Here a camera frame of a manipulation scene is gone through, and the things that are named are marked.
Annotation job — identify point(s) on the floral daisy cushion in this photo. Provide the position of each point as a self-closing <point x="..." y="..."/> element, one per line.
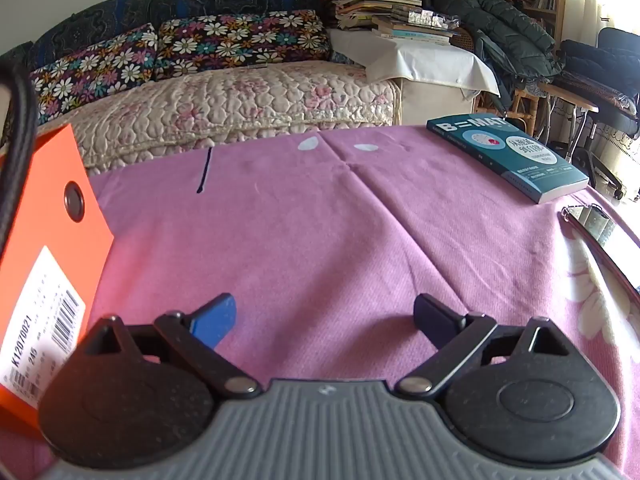
<point x="240" y="42"/>
<point x="90" y="72"/>

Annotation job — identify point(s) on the teal paperback book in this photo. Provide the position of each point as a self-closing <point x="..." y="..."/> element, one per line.
<point x="505" y="155"/>

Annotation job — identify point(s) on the wooden stool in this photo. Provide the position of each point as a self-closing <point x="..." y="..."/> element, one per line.
<point x="525" y="102"/>

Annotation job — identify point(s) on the dark green puffer jacket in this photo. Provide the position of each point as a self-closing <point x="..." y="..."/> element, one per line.
<point x="505" y="35"/>

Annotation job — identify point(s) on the silver metal clip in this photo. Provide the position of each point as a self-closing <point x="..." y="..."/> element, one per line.
<point x="595" y="220"/>

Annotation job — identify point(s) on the white cloth cover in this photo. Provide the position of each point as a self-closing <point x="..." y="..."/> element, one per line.
<point x="425" y="57"/>

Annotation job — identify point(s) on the beige side cabinet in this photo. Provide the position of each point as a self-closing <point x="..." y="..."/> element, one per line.
<point x="435" y="105"/>

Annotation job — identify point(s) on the silver foil packet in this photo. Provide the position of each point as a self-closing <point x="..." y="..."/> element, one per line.
<point x="432" y="17"/>

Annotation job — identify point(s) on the stack of books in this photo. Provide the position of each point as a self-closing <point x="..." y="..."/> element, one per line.
<point x="385" y="17"/>

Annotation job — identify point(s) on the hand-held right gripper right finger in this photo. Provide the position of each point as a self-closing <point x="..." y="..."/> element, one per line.
<point x="432" y="317"/>

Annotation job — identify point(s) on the pink tablecloth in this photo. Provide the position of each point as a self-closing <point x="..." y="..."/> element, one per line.
<point x="325" y="235"/>

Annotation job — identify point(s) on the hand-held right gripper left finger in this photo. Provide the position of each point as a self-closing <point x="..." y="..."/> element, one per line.
<point x="215" y="317"/>

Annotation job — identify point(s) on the orange shoe box white label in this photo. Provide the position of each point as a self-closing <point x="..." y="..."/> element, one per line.
<point x="45" y="185"/>

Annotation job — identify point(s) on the wooden folding table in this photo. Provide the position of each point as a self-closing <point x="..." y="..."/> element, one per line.
<point x="570" y="97"/>

